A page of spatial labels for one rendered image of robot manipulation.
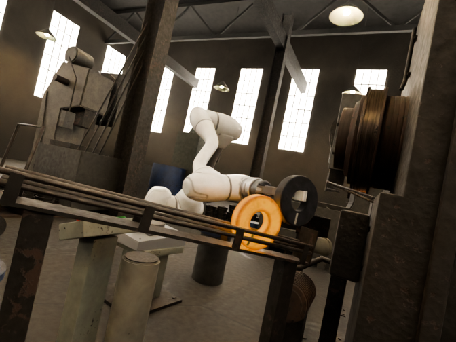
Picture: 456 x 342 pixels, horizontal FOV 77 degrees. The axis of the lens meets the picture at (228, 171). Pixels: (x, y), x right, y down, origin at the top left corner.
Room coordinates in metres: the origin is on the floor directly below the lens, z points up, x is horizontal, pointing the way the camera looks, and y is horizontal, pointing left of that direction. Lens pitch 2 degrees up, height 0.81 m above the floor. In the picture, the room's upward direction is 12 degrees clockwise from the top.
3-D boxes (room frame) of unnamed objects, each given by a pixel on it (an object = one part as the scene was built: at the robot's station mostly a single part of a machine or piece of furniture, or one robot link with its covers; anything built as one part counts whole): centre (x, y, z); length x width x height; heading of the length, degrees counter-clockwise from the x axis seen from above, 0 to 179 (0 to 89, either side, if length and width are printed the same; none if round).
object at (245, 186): (1.08, -0.11, 0.80); 0.09 x 0.06 x 0.09; 119
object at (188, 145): (5.06, 0.61, 0.75); 0.70 x 0.48 x 1.50; 154
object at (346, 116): (1.30, -0.49, 1.11); 0.28 x 0.06 x 0.28; 154
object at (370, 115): (1.26, -0.58, 1.11); 0.47 x 0.06 x 0.47; 154
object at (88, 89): (5.75, 3.16, 1.42); 1.43 x 1.22 x 2.85; 69
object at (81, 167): (4.11, 1.85, 0.43); 1.23 x 0.93 x 0.87; 152
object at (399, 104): (1.22, -0.65, 1.11); 0.47 x 0.10 x 0.47; 154
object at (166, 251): (1.79, 0.40, 0.33); 0.32 x 0.32 x 0.04; 56
